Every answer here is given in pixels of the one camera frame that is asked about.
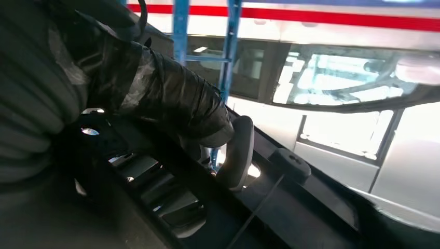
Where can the blue metal shelf rack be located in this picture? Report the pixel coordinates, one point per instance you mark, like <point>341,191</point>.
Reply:
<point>180,31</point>

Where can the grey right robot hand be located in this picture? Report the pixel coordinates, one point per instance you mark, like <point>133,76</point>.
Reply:
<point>172,92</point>

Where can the white car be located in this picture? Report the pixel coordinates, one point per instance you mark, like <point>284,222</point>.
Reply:
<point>343,75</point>

